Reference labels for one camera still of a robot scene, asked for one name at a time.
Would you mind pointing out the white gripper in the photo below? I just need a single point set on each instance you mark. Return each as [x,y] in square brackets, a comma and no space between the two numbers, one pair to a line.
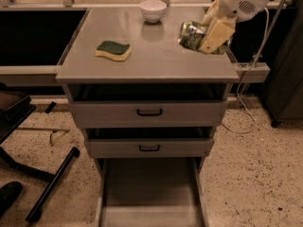
[237,3]

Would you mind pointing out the crushed green can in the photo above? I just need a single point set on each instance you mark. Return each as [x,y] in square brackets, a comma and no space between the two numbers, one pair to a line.
[192,35]

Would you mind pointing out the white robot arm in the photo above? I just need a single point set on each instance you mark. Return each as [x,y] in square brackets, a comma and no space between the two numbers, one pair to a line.
[221,19]

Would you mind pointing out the grey drawer cabinet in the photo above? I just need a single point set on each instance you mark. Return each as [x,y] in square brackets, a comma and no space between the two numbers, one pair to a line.
[148,110]

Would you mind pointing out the grey top drawer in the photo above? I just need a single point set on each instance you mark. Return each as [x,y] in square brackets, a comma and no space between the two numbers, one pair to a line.
[146,105]

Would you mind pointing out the grey drawer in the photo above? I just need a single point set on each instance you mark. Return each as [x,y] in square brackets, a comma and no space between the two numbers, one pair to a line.
[146,105]
[150,192]
[148,142]

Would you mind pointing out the grey middle drawer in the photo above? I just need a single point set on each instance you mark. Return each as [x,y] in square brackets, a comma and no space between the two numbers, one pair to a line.
[148,142]

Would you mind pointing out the grey bottom drawer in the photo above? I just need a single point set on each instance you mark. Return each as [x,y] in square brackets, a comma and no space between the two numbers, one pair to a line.
[150,192]

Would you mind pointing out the white ceramic bowl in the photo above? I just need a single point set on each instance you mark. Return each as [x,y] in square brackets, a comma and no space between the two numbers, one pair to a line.
[152,10]

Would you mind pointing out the dark cabinet at right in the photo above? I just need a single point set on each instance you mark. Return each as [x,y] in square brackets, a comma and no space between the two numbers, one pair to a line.
[283,89]

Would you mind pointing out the green yellow sponge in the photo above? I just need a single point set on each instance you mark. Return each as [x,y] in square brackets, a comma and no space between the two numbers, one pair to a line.
[113,51]

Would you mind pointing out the black shoe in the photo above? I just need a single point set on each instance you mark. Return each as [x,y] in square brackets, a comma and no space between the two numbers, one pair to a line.
[8,195]

